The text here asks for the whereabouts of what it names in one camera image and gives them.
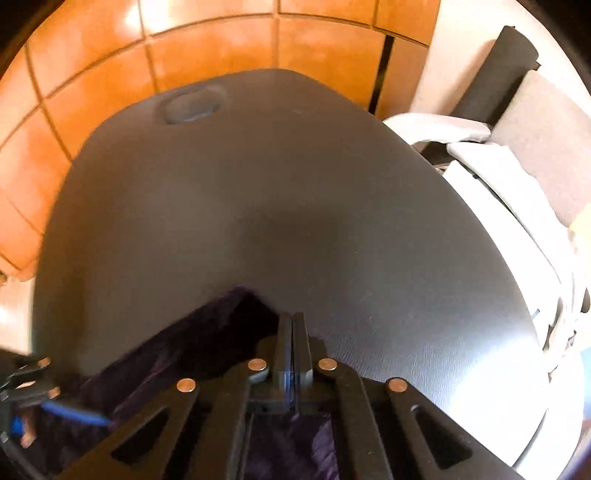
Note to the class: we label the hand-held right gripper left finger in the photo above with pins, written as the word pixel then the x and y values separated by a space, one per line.
pixel 281 350

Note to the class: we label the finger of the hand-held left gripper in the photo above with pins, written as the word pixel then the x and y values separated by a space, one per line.
pixel 76 413
pixel 17 424

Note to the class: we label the grey and black chair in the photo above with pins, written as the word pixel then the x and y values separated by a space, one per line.
pixel 540 134

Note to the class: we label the purple garment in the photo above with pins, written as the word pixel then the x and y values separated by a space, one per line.
pixel 184 341

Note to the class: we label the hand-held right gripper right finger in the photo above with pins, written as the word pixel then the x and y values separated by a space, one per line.
pixel 302 350

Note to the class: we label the white cloth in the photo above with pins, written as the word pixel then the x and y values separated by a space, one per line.
pixel 498 203

